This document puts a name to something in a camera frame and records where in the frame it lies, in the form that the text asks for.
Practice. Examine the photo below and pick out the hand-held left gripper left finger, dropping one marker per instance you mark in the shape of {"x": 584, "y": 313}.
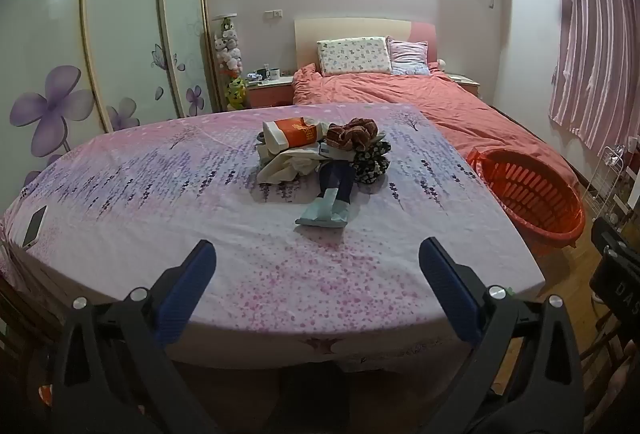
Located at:
{"x": 187, "y": 294}

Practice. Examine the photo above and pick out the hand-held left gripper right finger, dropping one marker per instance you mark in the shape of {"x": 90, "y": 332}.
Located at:
{"x": 450, "y": 294}

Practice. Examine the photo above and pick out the orange plastic basket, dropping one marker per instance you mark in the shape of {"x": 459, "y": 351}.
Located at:
{"x": 525, "y": 194}

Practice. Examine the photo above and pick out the red plastic bag liner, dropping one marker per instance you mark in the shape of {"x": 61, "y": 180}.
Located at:
{"x": 476, "y": 158}

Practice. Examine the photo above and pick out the small blue packet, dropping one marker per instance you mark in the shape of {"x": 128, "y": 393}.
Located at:
{"x": 325, "y": 152}

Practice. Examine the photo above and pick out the white and yellow snack wrapper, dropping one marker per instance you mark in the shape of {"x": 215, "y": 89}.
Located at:
{"x": 295, "y": 133}

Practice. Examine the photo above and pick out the white storage cart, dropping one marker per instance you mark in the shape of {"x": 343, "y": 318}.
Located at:
{"x": 627, "y": 199}

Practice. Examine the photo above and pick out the grey-green sock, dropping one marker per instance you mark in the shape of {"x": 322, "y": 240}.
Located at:
{"x": 325, "y": 214}

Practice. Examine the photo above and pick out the black floral cloth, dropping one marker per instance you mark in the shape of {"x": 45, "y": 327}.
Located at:
{"x": 372, "y": 164}

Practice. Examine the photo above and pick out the dark blue cloth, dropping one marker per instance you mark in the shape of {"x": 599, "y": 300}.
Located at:
{"x": 336, "y": 181}

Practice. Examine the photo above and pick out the cream cloth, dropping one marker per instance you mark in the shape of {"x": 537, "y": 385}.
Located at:
{"x": 285, "y": 167}

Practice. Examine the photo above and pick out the white smartphone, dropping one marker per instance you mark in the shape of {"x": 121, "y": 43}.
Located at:
{"x": 34, "y": 226}

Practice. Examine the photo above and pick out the brown fuzzy cloth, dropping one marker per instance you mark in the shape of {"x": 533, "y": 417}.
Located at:
{"x": 350, "y": 134}

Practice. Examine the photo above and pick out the coral duvet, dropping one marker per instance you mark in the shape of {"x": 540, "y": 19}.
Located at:
{"x": 425, "y": 104}

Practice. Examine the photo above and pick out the green plush toy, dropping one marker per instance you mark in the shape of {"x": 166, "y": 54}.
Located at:
{"x": 235, "y": 92}

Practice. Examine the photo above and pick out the pink nightstand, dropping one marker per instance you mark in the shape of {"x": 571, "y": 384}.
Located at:
{"x": 467, "y": 84}

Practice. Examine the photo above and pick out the orange nightstand with cups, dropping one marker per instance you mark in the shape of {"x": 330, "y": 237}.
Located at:
{"x": 270, "y": 97}

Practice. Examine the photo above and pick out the dark green cup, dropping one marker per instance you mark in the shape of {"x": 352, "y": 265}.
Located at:
{"x": 261, "y": 74}

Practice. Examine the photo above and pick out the pink striped curtain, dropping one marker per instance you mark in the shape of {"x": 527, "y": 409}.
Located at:
{"x": 595, "y": 39}

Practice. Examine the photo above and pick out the white mug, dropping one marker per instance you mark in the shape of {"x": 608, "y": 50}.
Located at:
{"x": 274, "y": 73}

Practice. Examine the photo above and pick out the striped purple pillow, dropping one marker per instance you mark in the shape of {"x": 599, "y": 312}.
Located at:
{"x": 407, "y": 57}

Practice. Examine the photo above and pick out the floral print pillow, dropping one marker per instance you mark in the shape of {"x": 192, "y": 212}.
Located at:
{"x": 355, "y": 54}

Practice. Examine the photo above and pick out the cream and pink headboard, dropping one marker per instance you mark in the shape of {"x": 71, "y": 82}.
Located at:
{"x": 350, "y": 28}

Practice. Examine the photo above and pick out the flower print sliding wardrobe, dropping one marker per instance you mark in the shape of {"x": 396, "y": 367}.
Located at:
{"x": 125, "y": 14}

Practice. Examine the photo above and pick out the white wall socket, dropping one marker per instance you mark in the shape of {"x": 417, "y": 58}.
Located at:
{"x": 273, "y": 14}

